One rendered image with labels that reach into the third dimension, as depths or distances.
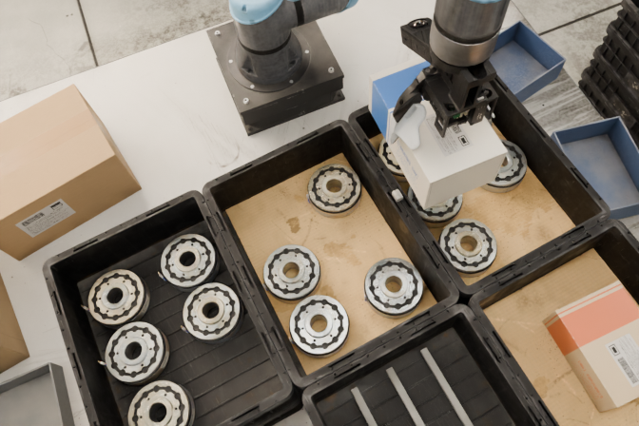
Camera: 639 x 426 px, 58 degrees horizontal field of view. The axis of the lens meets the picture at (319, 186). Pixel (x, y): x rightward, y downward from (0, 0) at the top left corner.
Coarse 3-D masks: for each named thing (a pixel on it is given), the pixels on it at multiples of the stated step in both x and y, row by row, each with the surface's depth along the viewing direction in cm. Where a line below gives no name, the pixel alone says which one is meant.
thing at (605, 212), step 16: (496, 80) 110; (512, 96) 107; (352, 112) 108; (368, 112) 108; (528, 112) 106; (560, 160) 101; (384, 176) 102; (576, 176) 101; (592, 192) 98; (608, 208) 96; (416, 224) 97; (592, 224) 95; (432, 240) 96; (560, 240) 95; (528, 256) 94; (448, 272) 93; (496, 272) 93; (512, 272) 93; (464, 288) 92; (480, 288) 92
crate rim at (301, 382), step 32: (320, 128) 107; (352, 128) 107; (256, 160) 105; (384, 192) 101; (224, 224) 100; (256, 288) 94; (448, 288) 92; (416, 320) 90; (288, 352) 90; (352, 352) 89
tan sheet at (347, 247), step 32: (288, 192) 113; (256, 224) 110; (288, 224) 110; (320, 224) 109; (352, 224) 109; (384, 224) 108; (256, 256) 107; (320, 256) 107; (352, 256) 106; (384, 256) 106; (320, 288) 104; (352, 288) 103; (288, 320) 102; (320, 320) 101; (352, 320) 101; (384, 320) 101
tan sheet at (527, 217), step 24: (528, 168) 112; (480, 192) 110; (528, 192) 109; (480, 216) 108; (504, 216) 108; (528, 216) 107; (552, 216) 107; (504, 240) 106; (528, 240) 105; (504, 264) 104
